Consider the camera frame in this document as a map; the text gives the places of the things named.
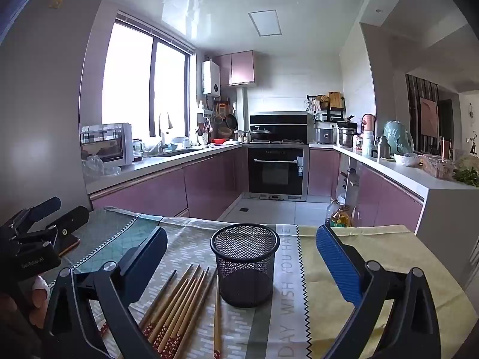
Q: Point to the black built-in oven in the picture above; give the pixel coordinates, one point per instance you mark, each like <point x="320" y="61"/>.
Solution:
<point x="277" y="172"/>

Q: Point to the grey refrigerator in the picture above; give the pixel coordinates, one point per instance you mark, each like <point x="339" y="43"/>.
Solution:
<point x="45" y="119"/>

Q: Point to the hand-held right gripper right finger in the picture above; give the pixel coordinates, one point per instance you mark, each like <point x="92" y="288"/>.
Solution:
<point x="336" y="265"/>

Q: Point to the kitchen faucet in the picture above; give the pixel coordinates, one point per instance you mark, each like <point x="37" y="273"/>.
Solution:
<point x="164" y="127"/>

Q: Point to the green covered appliance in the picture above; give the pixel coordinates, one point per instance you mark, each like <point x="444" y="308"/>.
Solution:
<point x="396" y="136"/>

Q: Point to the hanging frying pan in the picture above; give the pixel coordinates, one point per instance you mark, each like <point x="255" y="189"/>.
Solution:
<point x="231" y="121"/>

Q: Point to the dark liquid bottle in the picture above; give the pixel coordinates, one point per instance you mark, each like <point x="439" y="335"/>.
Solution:
<point x="330" y="215"/>

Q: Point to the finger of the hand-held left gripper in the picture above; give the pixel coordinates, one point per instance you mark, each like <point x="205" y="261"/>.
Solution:
<point x="71" y="224"/>
<point x="37" y="211"/>

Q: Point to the pink base cabinets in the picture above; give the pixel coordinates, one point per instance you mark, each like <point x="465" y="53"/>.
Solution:
<point x="209" y="179"/>
<point x="378" y="198"/>

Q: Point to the green vegetables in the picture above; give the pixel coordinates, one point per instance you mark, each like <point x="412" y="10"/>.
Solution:
<point x="467" y="177"/>

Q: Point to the kitchen window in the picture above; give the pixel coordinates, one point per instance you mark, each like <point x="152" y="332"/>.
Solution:
<point x="127" y="74"/>

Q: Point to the steel flask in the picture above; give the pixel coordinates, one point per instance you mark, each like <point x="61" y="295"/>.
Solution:
<point x="384" y="149"/>

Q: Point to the steel pot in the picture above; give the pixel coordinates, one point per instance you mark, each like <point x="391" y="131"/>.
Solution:
<point x="346" y="137"/>

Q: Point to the white bowl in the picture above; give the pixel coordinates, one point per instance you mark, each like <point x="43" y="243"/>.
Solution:
<point x="406" y="160"/>

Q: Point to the clear plastic food container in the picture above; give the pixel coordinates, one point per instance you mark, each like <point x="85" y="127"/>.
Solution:
<point x="438" y="167"/>

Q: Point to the black mesh pen holder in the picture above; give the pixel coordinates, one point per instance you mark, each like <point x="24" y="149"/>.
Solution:
<point x="245" y="280"/>

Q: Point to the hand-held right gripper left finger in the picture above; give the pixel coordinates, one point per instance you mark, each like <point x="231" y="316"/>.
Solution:
<point x="148" y="254"/>

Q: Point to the wooden cutting board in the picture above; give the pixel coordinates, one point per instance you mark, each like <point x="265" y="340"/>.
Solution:
<point x="335" y="100"/>

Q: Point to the white water heater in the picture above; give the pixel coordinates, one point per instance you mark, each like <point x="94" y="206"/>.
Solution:
<point x="211" y="78"/>

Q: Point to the patchwork printed tablecloth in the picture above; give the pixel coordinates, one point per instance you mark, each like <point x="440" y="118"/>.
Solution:
<point x="393" y="269"/>

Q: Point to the ceiling light panel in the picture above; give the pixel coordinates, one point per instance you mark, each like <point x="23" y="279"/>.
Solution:
<point x="265" y="23"/>

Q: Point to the pink wall cabinet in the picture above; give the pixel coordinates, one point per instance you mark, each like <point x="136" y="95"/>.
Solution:
<point x="241" y="68"/>

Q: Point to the bundle of wooden chopsticks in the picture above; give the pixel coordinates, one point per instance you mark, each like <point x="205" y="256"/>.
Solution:
<point x="179" y="306"/>

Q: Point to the clear plastic bag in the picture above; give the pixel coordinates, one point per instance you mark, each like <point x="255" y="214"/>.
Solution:
<point x="93" y="168"/>

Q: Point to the striped curtain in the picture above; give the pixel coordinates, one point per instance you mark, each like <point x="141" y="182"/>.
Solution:
<point x="413" y="119"/>

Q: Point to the black wall rack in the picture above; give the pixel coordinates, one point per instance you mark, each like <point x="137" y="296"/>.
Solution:
<point x="333" y="114"/>

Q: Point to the black range hood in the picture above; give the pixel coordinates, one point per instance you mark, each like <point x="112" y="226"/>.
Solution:
<point x="284" y="125"/>

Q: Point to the steel rice cooker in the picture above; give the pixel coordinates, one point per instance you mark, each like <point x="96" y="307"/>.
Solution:
<point x="325" y="135"/>

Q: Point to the white container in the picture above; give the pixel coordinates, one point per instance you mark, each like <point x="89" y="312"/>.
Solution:
<point x="368" y="144"/>

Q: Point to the person's left hand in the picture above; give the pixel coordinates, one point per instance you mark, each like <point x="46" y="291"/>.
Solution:
<point x="37" y="301"/>

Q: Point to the wok with lid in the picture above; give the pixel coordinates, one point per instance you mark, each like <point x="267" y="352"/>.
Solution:
<point x="261" y="133"/>

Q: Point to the glass kettle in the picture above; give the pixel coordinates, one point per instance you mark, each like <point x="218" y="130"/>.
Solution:
<point x="137" y="150"/>

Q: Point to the white microwave oven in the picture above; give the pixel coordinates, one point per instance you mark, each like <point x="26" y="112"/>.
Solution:
<point x="125" y="142"/>

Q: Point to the pink kettle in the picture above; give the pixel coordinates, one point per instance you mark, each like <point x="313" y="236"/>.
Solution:
<point x="368" y="122"/>

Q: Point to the yellow oil bottle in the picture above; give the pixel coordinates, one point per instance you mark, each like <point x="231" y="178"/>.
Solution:
<point x="341" y="218"/>

